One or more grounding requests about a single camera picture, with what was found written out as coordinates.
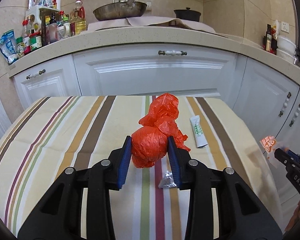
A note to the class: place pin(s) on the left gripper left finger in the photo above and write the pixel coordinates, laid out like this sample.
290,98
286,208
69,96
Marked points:
57,215

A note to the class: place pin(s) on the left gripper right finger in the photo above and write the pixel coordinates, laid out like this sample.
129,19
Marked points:
241,214

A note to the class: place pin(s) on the silver blister foil pack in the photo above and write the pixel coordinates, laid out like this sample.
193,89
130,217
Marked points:
167,182

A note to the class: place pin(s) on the small white green tube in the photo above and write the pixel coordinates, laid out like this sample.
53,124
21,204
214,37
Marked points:
199,136

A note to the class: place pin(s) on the red plastic bag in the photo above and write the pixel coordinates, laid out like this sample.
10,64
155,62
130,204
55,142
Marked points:
150,142

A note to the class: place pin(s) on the person's right hand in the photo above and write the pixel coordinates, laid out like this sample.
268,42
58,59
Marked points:
294,219

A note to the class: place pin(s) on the striped tablecloth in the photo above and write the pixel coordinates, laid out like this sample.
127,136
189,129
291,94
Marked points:
79,131

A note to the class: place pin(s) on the white stacked bowls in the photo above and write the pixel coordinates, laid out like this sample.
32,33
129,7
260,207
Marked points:
285,49

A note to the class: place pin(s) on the dark oil bottle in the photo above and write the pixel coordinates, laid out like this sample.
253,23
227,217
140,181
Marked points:
268,38

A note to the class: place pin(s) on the blue white snack bag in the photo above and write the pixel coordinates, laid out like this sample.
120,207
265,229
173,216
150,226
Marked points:
8,46

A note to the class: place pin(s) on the black cooking pot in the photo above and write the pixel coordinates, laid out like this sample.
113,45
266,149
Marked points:
187,14

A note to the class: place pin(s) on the yellow cooking oil bottle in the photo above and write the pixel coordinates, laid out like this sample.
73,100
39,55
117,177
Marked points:
78,22

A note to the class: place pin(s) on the white spice rack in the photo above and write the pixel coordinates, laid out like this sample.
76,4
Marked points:
37,15

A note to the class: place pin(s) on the beige stove cover cloth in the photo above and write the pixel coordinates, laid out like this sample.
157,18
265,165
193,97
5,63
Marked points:
145,21

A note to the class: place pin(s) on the steel wok pan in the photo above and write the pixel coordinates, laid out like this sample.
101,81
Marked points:
118,10

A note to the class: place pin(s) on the cabinet door handle right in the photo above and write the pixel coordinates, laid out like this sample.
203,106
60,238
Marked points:
295,116

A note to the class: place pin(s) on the cabinet door handle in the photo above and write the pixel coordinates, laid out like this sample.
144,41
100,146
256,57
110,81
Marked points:
295,116
285,104

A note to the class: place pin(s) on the cabinet door handle left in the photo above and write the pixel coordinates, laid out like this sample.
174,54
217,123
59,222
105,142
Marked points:
285,104

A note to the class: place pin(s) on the white wall socket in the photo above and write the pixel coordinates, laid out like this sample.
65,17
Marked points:
285,27

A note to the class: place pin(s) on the drawer handle left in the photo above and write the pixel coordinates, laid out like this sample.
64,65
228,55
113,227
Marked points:
30,76

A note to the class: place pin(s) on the drawer handle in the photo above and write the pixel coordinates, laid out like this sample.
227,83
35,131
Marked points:
30,76
172,52

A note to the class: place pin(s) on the drawer handle centre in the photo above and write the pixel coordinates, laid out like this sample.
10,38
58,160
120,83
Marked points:
172,52

